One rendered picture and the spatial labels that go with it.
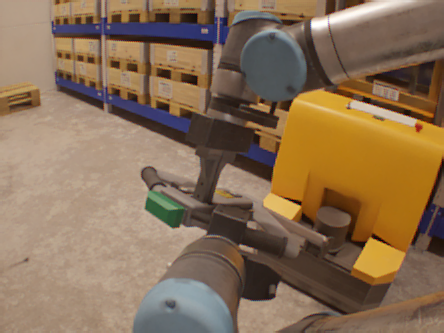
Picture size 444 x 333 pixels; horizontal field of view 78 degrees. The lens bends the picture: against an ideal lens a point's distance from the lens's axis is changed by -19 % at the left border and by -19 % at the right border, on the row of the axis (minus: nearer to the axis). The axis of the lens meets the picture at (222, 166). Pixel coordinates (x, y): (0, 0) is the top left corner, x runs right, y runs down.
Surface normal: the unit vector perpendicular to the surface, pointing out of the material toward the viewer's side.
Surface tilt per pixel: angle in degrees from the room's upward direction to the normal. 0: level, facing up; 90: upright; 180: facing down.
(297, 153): 74
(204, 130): 68
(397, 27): 86
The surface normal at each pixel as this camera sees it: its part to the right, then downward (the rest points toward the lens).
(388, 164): -0.62, 0.05
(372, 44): -0.47, 0.52
